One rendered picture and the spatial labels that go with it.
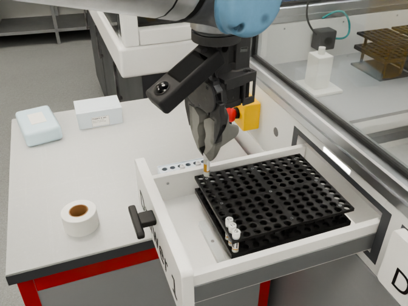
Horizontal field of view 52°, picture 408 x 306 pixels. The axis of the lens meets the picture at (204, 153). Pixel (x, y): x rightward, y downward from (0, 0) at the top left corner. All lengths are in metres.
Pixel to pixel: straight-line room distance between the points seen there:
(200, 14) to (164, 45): 1.04
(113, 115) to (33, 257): 0.51
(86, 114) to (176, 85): 0.67
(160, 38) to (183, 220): 0.78
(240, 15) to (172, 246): 0.35
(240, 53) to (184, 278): 0.33
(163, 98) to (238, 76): 0.12
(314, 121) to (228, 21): 0.47
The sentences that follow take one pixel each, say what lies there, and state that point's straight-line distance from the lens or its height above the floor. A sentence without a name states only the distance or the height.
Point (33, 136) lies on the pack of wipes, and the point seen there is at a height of 0.79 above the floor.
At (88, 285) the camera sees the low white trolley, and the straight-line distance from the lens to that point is 0.93.
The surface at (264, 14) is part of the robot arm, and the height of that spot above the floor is 1.26.
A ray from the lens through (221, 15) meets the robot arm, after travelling 0.38.
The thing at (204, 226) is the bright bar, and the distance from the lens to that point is 0.75.
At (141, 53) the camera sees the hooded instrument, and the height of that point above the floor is 0.88.
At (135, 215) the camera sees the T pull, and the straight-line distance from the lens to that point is 0.68.
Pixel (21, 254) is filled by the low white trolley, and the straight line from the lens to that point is 0.89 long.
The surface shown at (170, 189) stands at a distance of 0.81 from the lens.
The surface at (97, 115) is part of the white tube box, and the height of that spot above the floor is 0.80.
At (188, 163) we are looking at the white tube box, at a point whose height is 0.79.
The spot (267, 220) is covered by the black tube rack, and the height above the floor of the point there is 0.90.
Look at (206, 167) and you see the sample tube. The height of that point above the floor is 0.95.
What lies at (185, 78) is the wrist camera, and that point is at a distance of 0.58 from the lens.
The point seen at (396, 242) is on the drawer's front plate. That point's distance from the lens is 0.69.
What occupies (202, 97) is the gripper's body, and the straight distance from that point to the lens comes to 0.62.
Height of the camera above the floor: 1.36
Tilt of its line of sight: 34 degrees down
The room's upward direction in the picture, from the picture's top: straight up
